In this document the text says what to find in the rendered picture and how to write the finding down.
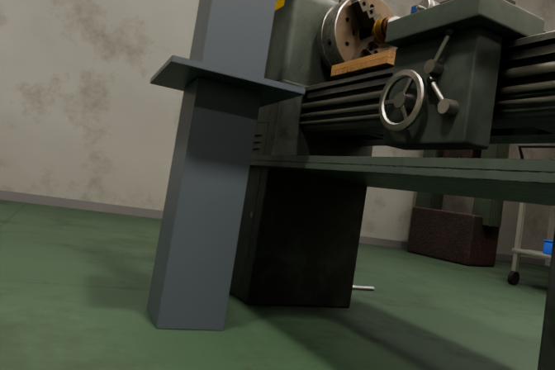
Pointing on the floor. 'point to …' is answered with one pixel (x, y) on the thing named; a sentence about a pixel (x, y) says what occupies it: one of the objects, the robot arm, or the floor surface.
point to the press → (457, 220)
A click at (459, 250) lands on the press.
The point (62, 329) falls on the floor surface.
